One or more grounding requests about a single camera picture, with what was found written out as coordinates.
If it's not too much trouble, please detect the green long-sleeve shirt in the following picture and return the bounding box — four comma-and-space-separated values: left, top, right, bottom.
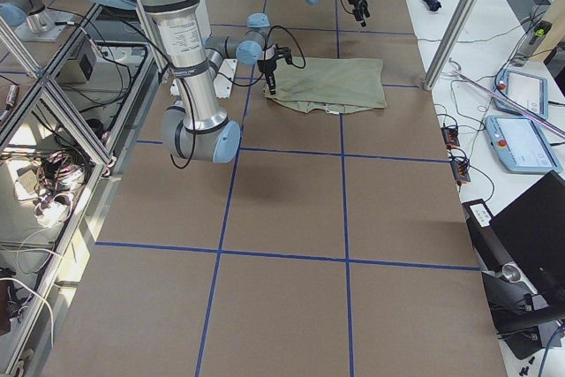
263, 57, 387, 114

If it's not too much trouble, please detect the black monitor on arm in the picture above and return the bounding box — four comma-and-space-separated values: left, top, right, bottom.
463, 171, 564, 359

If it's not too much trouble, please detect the white reacher grabber stick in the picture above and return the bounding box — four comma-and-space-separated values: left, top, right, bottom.
448, 57, 565, 139

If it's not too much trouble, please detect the far blue teach pendant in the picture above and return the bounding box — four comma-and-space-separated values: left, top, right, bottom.
493, 69, 548, 119

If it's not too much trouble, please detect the blue teach pendant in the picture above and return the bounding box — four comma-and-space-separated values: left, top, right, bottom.
485, 116, 563, 174
493, 69, 548, 119

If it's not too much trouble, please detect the near blue teach pendant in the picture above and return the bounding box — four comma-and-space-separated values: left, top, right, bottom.
485, 116, 563, 174

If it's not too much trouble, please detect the aluminium frame post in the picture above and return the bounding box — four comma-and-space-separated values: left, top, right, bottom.
423, 0, 478, 91

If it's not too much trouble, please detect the grey box under frame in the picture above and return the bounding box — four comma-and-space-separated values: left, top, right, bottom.
56, 38, 96, 84

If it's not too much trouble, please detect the aluminium frame truss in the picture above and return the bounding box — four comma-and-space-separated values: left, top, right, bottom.
1, 5, 159, 376

